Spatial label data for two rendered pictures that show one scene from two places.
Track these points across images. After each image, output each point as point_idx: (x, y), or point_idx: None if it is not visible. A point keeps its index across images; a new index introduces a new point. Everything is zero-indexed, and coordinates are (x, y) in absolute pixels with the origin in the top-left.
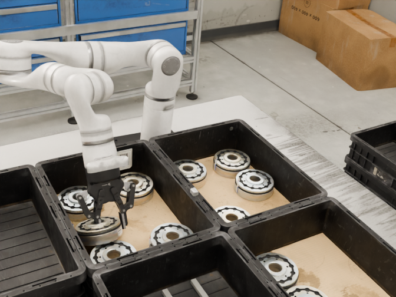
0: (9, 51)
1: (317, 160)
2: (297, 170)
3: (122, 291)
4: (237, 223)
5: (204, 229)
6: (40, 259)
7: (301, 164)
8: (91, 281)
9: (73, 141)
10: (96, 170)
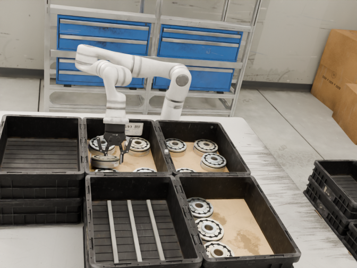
0: (85, 51)
1: (274, 166)
2: (238, 157)
3: (102, 192)
4: (183, 173)
5: None
6: (68, 168)
7: (262, 166)
8: None
9: None
10: (108, 122)
